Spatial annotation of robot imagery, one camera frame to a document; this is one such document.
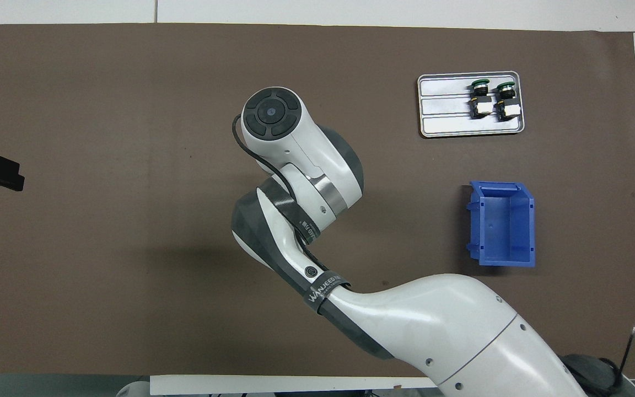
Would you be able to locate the brown table mat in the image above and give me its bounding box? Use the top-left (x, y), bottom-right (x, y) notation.
top-left (0, 23), bottom-right (635, 381)

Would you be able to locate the grey metal tray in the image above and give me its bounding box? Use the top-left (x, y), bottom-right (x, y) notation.
top-left (417, 71), bottom-right (526, 138)

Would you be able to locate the blue plastic storage bin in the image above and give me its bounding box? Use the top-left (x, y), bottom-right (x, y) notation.
top-left (465, 180), bottom-right (536, 268)

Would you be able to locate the green push button switch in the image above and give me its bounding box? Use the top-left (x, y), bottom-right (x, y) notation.
top-left (493, 81), bottom-right (520, 122)
top-left (469, 79), bottom-right (492, 120)

